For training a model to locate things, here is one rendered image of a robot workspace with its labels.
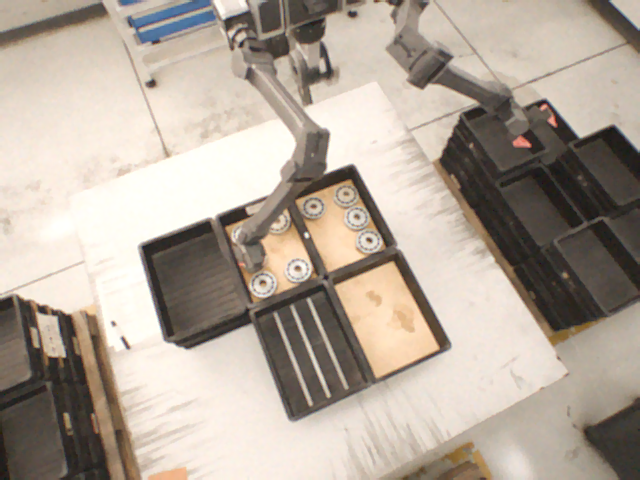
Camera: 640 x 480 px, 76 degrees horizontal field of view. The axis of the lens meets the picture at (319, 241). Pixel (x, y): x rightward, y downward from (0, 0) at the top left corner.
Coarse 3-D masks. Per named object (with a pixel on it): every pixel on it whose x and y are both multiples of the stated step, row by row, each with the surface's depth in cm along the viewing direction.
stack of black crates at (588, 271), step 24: (600, 216) 193; (576, 240) 200; (600, 240) 199; (528, 264) 213; (552, 264) 195; (576, 264) 195; (600, 264) 195; (624, 264) 191; (528, 288) 223; (552, 288) 202; (576, 288) 187; (600, 288) 191; (624, 288) 191; (552, 312) 210; (576, 312) 195; (600, 312) 179
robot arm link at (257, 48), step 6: (246, 42) 116; (252, 42) 117; (258, 42) 118; (246, 48) 116; (252, 48) 119; (258, 48) 117; (264, 48) 118; (252, 54) 115; (258, 54) 117; (264, 54) 118; (252, 60) 115; (258, 60) 116; (264, 60) 117
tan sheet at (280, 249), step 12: (228, 228) 165; (264, 240) 163; (276, 240) 163; (288, 240) 163; (300, 240) 163; (276, 252) 161; (288, 252) 161; (300, 252) 161; (276, 264) 160; (252, 276) 158; (276, 276) 158; (312, 276) 158
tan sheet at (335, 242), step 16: (320, 192) 171; (336, 208) 168; (320, 224) 166; (336, 224) 166; (320, 240) 163; (336, 240) 163; (352, 240) 163; (368, 240) 163; (336, 256) 161; (352, 256) 161
